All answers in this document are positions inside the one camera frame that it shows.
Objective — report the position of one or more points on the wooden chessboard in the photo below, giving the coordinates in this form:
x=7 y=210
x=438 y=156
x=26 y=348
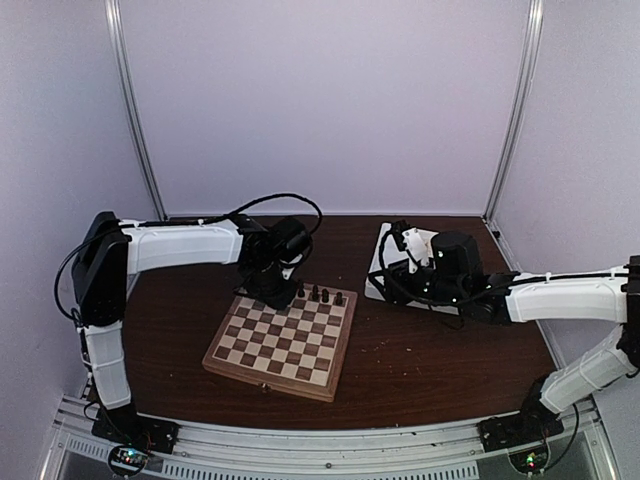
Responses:
x=299 y=350

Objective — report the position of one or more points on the left aluminium corner post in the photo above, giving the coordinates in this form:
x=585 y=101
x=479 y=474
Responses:
x=118 y=42

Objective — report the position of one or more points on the right aluminium corner post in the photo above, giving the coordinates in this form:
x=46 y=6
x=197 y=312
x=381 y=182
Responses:
x=526 y=74

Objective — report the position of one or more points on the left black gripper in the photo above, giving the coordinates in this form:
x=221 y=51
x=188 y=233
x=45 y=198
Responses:
x=281 y=300

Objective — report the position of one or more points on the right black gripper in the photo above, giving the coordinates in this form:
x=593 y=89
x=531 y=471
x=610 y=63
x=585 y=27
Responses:
x=396 y=277

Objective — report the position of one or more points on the circuit board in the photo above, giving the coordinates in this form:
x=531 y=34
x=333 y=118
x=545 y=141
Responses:
x=125 y=460
x=529 y=461

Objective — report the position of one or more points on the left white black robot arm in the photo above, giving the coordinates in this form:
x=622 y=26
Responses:
x=114 y=250

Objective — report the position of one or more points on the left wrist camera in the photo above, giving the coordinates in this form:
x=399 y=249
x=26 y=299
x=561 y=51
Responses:
x=290 y=238

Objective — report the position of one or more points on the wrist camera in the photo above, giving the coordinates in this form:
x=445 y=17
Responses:
x=455 y=254
x=290 y=238

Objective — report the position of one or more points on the right circuit board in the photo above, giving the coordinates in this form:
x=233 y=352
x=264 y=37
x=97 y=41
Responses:
x=529 y=461

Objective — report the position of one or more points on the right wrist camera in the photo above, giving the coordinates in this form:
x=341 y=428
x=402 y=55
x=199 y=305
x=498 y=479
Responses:
x=455 y=254

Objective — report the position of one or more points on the white plastic tray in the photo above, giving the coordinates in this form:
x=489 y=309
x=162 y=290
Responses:
x=398 y=241

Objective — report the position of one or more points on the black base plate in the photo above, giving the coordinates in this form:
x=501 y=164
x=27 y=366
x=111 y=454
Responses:
x=143 y=433
x=497 y=433

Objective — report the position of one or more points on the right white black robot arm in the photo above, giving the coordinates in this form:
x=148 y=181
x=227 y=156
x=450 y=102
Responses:
x=516 y=297

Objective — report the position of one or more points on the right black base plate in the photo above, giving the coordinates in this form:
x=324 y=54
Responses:
x=497 y=433

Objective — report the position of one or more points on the aluminium front rail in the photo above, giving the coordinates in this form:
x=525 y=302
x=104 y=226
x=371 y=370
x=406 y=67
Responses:
x=442 y=451

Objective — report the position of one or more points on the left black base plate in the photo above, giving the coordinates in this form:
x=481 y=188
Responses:
x=143 y=433

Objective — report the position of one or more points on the left circuit board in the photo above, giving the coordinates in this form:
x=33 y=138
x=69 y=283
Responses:
x=125 y=460

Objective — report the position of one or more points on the aluminium corner post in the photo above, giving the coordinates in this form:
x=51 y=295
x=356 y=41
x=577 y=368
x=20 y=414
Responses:
x=118 y=42
x=526 y=74

